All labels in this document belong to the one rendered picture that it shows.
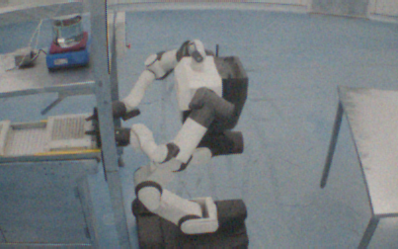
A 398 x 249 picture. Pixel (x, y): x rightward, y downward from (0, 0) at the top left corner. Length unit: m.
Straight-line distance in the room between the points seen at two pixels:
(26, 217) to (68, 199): 0.34
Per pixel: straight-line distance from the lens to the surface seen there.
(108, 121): 2.00
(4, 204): 2.60
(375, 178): 2.29
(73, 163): 2.24
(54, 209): 2.56
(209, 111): 1.91
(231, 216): 2.66
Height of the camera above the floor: 2.26
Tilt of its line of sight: 36 degrees down
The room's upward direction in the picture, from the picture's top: 1 degrees clockwise
